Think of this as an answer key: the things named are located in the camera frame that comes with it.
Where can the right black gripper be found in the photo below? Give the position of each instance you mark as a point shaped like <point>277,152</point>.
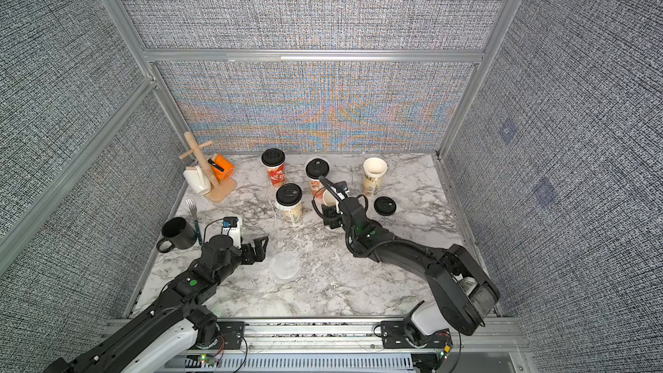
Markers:
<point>338,199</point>

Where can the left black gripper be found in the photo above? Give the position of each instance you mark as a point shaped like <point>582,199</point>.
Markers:
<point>252,253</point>

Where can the cream paper cup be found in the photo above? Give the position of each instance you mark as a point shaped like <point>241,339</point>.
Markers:
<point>374,170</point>
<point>329,198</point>
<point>291,215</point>

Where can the red white paper cup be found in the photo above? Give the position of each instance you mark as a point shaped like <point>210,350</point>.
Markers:
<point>317,188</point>

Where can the red paper milk tea cup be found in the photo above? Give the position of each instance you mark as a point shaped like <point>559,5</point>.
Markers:
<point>277,175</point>

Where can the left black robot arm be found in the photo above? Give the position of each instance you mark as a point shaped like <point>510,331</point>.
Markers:
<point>178,318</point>

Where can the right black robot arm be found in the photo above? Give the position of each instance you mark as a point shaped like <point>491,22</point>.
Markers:
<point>463,294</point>

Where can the white leak-proof paper disc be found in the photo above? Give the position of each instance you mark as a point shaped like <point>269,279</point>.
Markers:
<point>285,267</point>

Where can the black cup lid back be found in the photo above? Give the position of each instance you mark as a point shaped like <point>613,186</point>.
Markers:
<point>385,206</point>

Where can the black mug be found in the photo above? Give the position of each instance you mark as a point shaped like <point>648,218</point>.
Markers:
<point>176,234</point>

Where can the wooden mug tree stand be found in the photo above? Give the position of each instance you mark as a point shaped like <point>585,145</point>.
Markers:
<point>220,189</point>

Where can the orange mug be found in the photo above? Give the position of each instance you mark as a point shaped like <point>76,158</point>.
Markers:
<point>221,167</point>

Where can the white mug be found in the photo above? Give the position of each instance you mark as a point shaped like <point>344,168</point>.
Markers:
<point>197,180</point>

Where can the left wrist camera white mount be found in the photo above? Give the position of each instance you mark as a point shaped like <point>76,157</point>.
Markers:
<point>231,226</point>

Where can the silver fork green handle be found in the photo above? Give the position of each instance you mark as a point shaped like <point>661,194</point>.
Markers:
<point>193,209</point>

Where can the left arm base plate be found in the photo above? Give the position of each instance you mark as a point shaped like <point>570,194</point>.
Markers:
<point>228,335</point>

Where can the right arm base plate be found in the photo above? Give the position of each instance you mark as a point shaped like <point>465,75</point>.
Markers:
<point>399,335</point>

